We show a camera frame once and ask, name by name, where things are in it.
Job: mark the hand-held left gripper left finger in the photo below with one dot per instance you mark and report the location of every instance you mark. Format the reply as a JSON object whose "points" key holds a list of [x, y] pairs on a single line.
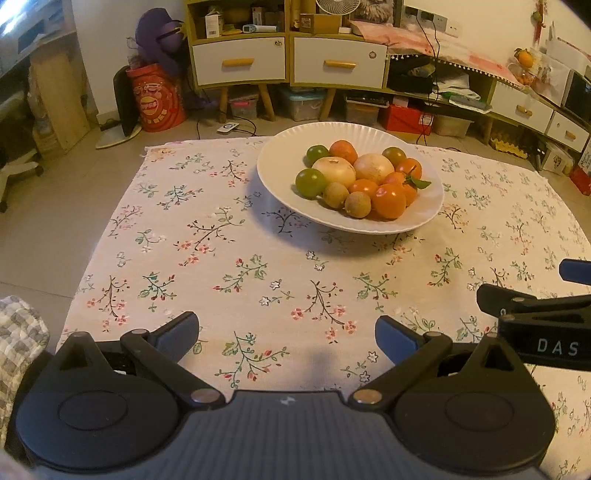
{"points": [[180, 334]]}

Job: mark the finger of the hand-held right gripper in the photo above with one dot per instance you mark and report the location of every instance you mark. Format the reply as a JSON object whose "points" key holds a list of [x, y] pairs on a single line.
{"points": [[577, 271], [496, 297]]}

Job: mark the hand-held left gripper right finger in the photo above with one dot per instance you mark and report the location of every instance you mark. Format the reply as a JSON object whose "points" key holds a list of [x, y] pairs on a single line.
{"points": [[395, 337]]}

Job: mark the orange tomato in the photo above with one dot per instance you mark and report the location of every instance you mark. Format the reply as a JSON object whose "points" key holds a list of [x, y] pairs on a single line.
{"points": [[408, 168], [389, 201], [363, 187], [344, 151]]}

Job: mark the brown round fruit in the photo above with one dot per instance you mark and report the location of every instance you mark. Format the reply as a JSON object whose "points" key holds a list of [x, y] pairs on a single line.
{"points": [[358, 204], [335, 194]]}

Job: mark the mandarin with green leaf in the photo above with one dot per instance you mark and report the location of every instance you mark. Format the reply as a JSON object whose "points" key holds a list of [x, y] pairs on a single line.
{"points": [[396, 177]]}

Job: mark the pale yellow citrus fruit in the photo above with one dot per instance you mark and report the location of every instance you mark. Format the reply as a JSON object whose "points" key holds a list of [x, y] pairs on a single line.
{"points": [[333, 171], [374, 168]]}

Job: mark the olive green tomato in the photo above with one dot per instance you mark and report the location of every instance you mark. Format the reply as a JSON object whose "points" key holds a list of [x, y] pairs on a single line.
{"points": [[394, 157]]}

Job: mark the white plate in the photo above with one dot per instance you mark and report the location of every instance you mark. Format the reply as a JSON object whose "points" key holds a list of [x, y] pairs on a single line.
{"points": [[286, 157]]}

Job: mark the floral tablecloth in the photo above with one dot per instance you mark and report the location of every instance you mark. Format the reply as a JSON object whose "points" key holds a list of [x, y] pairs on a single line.
{"points": [[277, 277]]}

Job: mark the white printed carton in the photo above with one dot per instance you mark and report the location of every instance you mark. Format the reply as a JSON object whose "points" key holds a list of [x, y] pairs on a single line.
{"points": [[558, 159]]}

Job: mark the yellow egg tray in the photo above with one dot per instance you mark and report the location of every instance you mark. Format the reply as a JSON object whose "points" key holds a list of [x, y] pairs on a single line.
{"points": [[508, 146]]}

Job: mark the grey checkered cloth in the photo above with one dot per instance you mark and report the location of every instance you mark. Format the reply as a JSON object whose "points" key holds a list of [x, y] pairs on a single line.
{"points": [[21, 332]]}

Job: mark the low wooden sideboard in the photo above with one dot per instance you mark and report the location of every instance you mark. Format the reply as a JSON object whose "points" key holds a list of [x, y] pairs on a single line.
{"points": [[521, 110]]}

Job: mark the black microwave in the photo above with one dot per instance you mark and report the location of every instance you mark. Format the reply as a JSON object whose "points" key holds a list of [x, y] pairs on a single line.
{"points": [[579, 97]]}

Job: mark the beige storage box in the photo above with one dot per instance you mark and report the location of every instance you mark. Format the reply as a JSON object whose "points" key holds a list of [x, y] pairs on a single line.
{"points": [[452, 124]]}

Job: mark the red box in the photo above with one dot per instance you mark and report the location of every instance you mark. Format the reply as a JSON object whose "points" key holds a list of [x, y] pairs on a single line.
{"points": [[404, 119]]}

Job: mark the pile of folded cloths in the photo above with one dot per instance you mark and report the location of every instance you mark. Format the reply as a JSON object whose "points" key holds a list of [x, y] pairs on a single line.
{"points": [[461, 92]]}

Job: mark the fruit stand with oranges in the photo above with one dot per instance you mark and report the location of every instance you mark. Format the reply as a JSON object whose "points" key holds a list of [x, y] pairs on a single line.
{"points": [[526, 67]]}

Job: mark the white countertop appliance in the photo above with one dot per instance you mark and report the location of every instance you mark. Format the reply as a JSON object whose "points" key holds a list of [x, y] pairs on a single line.
{"points": [[561, 55]]}

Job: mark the clear box dark lid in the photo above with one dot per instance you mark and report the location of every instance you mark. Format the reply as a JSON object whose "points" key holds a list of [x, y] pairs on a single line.
{"points": [[364, 110]]}

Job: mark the office chair base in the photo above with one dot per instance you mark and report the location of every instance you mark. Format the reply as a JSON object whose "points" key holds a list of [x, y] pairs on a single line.
{"points": [[18, 173]]}

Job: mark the black bag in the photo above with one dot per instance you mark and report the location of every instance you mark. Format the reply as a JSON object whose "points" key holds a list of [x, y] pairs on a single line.
{"points": [[408, 78]]}

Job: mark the clear box pink lid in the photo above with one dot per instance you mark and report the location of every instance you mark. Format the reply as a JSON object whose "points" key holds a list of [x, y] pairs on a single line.
{"points": [[244, 107]]}

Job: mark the red printed bag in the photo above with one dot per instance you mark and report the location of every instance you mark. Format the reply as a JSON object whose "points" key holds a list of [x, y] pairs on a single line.
{"points": [[154, 99]]}

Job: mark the black flat panel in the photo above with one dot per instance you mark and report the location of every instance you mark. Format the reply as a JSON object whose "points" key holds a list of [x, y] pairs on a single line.
{"points": [[125, 99]]}

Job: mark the pink tasselled cloth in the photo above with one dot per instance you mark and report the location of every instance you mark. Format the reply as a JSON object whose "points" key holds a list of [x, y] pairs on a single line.
{"points": [[461, 50]]}

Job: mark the clear box teal lid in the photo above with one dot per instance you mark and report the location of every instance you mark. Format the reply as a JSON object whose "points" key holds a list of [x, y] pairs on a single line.
{"points": [[302, 104]]}

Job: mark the red hanging ornament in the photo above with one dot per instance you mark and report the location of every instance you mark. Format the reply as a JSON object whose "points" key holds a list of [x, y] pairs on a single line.
{"points": [[538, 16]]}

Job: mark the wooden board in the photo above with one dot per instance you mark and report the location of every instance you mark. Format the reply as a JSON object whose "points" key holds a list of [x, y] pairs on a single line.
{"points": [[60, 101]]}

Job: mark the white drawer wooden cabinet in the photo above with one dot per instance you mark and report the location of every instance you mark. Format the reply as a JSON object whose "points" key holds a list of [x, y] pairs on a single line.
{"points": [[339, 64], [238, 62]]}

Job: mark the purple plush toy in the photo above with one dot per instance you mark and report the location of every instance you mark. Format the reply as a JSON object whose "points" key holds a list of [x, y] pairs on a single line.
{"points": [[159, 37]]}

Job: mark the cat picture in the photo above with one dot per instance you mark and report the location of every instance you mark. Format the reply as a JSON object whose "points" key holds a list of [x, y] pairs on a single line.
{"points": [[376, 11]]}

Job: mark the small white carton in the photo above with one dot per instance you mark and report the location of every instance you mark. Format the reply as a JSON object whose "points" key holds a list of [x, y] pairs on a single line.
{"points": [[214, 25]]}

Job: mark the white blue thermometer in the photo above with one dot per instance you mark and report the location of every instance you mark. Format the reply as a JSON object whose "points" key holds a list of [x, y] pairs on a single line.
{"points": [[258, 28]]}

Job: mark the small cardboard box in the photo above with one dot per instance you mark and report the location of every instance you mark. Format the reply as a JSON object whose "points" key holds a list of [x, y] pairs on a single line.
{"points": [[314, 23]]}

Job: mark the white desk fan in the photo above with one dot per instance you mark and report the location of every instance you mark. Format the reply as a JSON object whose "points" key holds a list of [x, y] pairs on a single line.
{"points": [[337, 5]]}

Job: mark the grey side desk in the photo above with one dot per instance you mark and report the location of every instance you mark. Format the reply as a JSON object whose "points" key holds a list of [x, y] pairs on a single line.
{"points": [[32, 32]]}

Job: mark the wall power socket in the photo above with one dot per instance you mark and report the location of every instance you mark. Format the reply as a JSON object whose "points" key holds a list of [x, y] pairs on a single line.
{"points": [[431, 21]]}

